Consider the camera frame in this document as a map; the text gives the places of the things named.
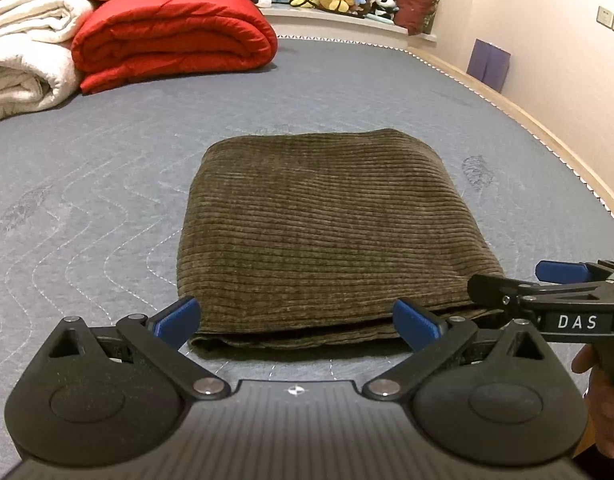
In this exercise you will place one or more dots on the purple folded mat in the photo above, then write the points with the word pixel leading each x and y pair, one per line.
pixel 489 65

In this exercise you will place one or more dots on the dark red cushion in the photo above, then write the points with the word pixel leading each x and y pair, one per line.
pixel 417 2

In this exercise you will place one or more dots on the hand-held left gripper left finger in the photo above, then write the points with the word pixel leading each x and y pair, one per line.
pixel 179 317

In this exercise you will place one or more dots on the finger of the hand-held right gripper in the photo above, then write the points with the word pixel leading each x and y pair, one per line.
pixel 492 290
pixel 562 271

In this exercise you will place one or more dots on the grey quilted bed mattress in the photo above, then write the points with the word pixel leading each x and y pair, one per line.
pixel 112 185

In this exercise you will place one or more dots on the panda plush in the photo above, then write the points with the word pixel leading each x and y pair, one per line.
pixel 387 2

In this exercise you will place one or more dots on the red folded quilt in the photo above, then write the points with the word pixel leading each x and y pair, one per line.
pixel 177 35

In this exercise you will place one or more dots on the white folded blanket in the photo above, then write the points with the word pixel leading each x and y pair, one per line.
pixel 22 50

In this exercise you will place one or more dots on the person's right hand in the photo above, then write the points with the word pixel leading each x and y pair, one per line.
pixel 609 420

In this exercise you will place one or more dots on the wooden bed frame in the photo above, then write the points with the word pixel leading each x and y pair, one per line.
pixel 537 120

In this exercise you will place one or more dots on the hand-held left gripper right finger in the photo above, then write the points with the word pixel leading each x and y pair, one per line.
pixel 414 320

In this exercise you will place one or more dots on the white window sill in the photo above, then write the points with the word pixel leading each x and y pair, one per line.
pixel 337 22

